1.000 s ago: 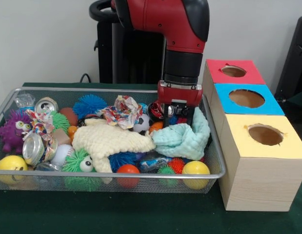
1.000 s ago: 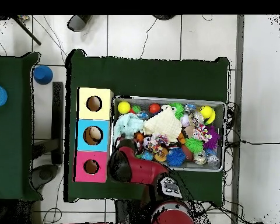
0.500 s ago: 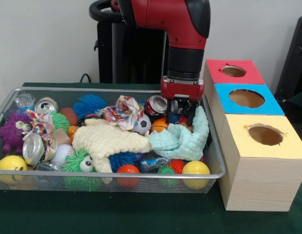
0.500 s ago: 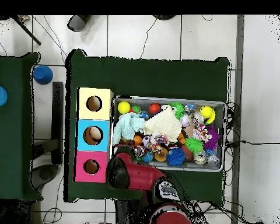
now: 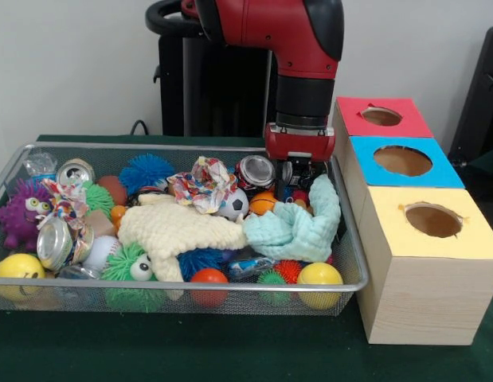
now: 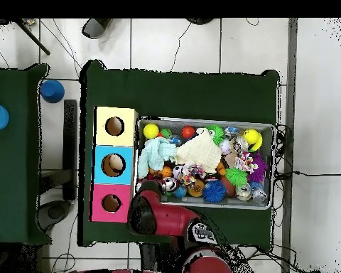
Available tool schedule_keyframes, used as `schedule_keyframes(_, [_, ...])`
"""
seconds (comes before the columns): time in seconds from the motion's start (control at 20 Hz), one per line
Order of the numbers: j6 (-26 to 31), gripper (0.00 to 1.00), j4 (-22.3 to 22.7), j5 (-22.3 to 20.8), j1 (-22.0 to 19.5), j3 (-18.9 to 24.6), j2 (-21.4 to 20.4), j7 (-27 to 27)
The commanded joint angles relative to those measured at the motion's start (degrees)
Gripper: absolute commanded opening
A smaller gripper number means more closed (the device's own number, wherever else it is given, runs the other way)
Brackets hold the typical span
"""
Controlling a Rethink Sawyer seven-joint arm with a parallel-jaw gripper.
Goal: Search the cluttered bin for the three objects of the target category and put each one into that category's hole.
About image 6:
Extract plain yellow ball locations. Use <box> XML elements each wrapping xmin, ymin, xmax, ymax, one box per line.
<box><xmin>142</xmin><ymin>122</ymin><xmax>160</xmax><ymax>139</ymax></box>

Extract dark stand base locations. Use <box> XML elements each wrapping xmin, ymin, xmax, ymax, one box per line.
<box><xmin>36</xmin><ymin>198</ymin><xmax>74</xmax><ymax>232</ymax></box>

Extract person's foot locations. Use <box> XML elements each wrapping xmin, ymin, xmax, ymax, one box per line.
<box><xmin>81</xmin><ymin>18</ymin><xmax>109</xmax><ymax>40</ymax></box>

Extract silver wire mesh bin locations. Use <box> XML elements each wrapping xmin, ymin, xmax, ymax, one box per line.
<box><xmin>133</xmin><ymin>114</ymin><xmax>276</xmax><ymax>211</ymax></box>

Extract black round base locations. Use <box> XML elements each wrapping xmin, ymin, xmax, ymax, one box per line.
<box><xmin>185</xmin><ymin>18</ymin><xmax>214</xmax><ymax>26</ymax></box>

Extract colourful paper wad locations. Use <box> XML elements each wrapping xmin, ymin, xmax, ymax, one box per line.
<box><xmin>178</xmin><ymin>162</ymin><xmax>207</xmax><ymax>186</ymax></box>

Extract mint green cloth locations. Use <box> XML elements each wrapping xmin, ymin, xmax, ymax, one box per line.
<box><xmin>137</xmin><ymin>137</ymin><xmax>178</xmax><ymax>178</ymax></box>

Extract yellow smiley ball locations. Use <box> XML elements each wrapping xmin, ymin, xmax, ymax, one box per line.
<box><xmin>242</xmin><ymin>128</ymin><xmax>264</xmax><ymax>152</ymax></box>

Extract black upright panel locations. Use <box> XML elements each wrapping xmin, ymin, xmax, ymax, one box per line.
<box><xmin>62</xmin><ymin>99</ymin><xmax>78</xmax><ymax>201</ymax></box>

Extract cream waffle cloth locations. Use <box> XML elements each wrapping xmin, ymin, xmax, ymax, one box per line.
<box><xmin>174</xmin><ymin>132</ymin><xmax>223</xmax><ymax>174</ymax></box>

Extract green furry toy with eyes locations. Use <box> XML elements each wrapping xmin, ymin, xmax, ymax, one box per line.
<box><xmin>205</xmin><ymin>124</ymin><xmax>226</xmax><ymax>147</ymax></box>

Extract purple spiky monster toy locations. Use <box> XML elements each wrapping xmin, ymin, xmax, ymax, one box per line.
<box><xmin>248</xmin><ymin>153</ymin><xmax>269</xmax><ymax>183</ymax></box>

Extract blue spiky ball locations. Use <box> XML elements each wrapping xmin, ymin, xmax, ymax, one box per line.
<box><xmin>201</xmin><ymin>179</ymin><xmax>227</xmax><ymax>203</ymax></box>

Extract dark green side table cloth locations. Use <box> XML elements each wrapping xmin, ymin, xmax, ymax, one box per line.
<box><xmin>0</xmin><ymin>63</ymin><xmax>52</xmax><ymax>245</ymax></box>

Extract black power cable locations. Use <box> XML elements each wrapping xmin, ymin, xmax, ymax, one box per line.
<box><xmin>274</xmin><ymin>169</ymin><xmax>341</xmax><ymax>179</ymax></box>

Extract silver crushed soda can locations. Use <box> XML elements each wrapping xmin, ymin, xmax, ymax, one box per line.
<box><xmin>234</xmin><ymin>183</ymin><xmax>252</xmax><ymax>201</ymax></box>

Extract thin black floor cable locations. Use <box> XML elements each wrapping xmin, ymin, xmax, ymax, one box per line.
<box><xmin>169</xmin><ymin>22</ymin><xmax>193</xmax><ymax>72</ymax></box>

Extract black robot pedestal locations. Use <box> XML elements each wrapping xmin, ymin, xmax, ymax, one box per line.
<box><xmin>139</xmin><ymin>242</ymin><xmax>185</xmax><ymax>273</ymax></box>

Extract wooden box with three holes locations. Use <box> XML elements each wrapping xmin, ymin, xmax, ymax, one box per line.
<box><xmin>89</xmin><ymin>106</ymin><xmax>139</xmax><ymax>223</ymax></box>

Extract black tripod leg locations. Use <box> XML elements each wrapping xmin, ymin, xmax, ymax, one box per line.
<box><xmin>15</xmin><ymin>19</ymin><xmax>51</xmax><ymax>55</ymax></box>

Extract red orange ball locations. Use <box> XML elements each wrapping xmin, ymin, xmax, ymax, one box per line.
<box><xmin>181</xmin><ymin>125</ymin><xmax>196</xmax><ymax>139</ymax></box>

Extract blue plastic cup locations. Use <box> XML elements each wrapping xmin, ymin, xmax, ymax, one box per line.
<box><xmin>40</xmin><ymin>79</ymin><xmax>65</xmax><ymax>104</ymax></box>

